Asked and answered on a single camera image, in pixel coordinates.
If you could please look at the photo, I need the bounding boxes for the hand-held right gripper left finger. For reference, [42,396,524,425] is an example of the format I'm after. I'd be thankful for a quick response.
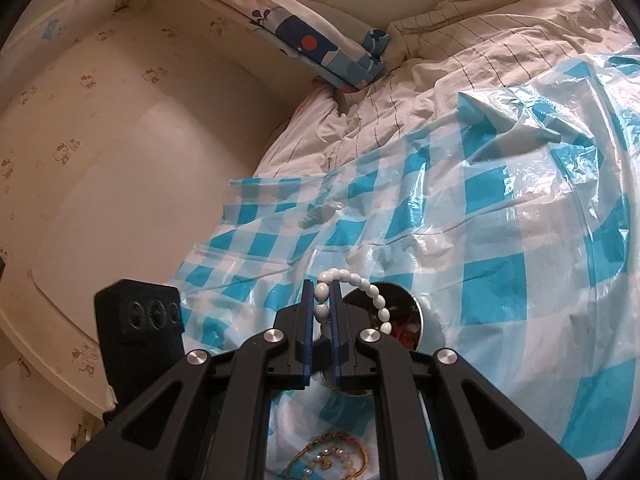
[57,280,315,480]

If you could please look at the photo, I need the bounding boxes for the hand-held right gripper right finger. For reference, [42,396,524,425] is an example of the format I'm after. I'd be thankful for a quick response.
[331,279,586,480]

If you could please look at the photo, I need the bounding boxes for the white bead bracelet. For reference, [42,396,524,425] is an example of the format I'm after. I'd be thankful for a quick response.
[312,268,394,337]

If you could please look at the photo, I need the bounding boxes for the round metal bowl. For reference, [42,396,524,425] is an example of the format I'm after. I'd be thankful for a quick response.
[320,281,427,397]

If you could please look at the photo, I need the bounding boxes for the pile of mixed jewellery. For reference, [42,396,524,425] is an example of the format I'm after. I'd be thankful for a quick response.
[286,431,372,480]

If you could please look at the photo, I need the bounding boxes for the blue checkered plastic sheet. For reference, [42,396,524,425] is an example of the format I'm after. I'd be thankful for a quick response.
[177,55,640,480]

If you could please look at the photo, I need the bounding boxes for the white striped bed sheet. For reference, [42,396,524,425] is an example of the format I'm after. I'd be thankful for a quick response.
[255,0,636,181]

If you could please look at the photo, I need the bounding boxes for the blue patterned pillow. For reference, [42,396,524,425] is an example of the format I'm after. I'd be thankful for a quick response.
[97,0,392,95]

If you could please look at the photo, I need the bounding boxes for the white plastic board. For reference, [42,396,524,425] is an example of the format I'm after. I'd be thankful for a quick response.
[9,0,119,43]

